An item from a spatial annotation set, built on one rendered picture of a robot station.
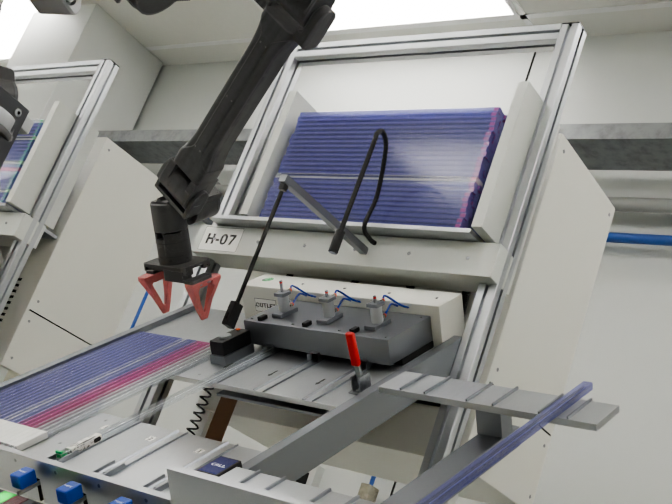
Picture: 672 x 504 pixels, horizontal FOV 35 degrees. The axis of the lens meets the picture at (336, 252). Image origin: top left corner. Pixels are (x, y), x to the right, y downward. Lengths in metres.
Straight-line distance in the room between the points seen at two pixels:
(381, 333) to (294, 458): 0.35
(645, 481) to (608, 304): 0.61
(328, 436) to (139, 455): 0.29
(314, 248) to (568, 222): 0.54
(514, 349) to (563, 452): 1.34
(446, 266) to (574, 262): 0.42
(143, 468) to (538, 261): 0.95
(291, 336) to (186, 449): 0.40
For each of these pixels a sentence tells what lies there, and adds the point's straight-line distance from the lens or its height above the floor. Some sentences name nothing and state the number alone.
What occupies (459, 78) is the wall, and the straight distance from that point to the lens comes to 4.40.
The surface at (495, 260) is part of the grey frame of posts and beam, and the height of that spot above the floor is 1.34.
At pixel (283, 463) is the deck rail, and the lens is 1.59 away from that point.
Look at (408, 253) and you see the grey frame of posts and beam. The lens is 2.05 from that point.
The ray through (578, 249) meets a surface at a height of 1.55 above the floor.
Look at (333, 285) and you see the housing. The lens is 2.12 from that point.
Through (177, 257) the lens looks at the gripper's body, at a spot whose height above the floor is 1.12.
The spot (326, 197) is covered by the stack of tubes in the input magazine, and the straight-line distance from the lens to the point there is 2.21.
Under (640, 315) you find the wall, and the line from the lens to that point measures 3.53.
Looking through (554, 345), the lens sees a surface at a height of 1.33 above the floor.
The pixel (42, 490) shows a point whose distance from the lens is 1.71.
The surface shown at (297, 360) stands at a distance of 1.96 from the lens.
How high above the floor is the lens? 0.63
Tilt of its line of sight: 19 degrees up
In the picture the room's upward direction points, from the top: 20 degrees clockwise
